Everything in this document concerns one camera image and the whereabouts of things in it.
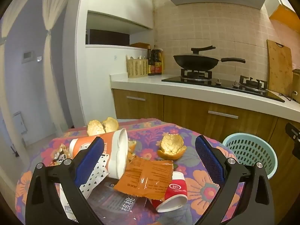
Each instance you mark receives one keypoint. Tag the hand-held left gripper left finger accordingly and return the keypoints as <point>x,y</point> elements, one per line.
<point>90,161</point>

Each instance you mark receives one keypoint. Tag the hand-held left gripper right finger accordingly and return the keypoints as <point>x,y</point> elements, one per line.
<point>209,161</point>

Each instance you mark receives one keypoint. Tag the white heart-print wrapper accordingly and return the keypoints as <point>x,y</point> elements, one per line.
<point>98,175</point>

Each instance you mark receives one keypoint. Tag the large orange paper cup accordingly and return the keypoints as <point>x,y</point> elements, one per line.
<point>112,143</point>

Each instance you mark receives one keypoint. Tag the dark printed packet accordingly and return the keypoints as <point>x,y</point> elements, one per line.
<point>110,199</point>

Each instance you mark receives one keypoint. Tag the small red paper cup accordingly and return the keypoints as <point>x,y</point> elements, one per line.
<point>175,189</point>

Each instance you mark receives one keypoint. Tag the light blue plastic basket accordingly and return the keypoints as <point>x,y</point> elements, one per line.
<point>253,150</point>

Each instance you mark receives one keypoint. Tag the orange snack packet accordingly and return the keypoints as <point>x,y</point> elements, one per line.
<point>145,178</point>

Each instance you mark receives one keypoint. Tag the crumpled patterned wrapper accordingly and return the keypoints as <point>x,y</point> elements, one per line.
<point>59,155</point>

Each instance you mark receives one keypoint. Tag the pale split orange peel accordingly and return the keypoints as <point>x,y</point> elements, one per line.
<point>96,126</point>

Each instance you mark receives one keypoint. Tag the round orange peel shell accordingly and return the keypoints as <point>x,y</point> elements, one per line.
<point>171,145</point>

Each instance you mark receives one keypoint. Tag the small orange peel piece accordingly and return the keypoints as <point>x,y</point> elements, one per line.
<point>131,147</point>

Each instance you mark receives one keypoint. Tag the metal pot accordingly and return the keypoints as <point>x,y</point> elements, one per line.
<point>297,84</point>

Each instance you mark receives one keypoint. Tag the white printed paper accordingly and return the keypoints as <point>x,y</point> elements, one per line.
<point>68,206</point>

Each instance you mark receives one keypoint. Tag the wooden kitchen cabinet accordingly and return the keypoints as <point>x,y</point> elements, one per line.
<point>187,112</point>

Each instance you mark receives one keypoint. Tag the floral tablecloth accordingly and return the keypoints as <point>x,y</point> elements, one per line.
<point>150,131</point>

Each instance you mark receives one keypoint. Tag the wooden cutting board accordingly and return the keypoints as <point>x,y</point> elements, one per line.
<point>280,68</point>

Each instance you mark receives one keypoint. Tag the black glass gas stove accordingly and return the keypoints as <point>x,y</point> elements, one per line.
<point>225,84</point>

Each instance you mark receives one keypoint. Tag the black wok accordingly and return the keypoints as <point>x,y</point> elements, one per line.
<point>196,62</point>

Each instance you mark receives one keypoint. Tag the beige woven basket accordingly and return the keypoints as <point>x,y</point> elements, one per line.
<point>137,69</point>

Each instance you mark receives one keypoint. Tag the large dark sauce bottle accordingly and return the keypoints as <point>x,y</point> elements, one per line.
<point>157,63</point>

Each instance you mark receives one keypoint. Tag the thin dark sauce bottle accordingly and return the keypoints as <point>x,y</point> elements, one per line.
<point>149,63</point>

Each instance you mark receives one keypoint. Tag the white curtain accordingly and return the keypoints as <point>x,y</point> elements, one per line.
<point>50,51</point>

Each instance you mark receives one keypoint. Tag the orange upper cabinet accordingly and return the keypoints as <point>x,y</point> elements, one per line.
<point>281,16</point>

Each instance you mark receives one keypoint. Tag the brown wooden board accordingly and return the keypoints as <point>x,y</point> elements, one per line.
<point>140,45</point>

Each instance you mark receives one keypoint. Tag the white wall box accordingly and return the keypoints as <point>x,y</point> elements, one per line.
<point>20,123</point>

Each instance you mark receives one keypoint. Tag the white wall panel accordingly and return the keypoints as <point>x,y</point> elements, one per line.
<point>28,56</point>

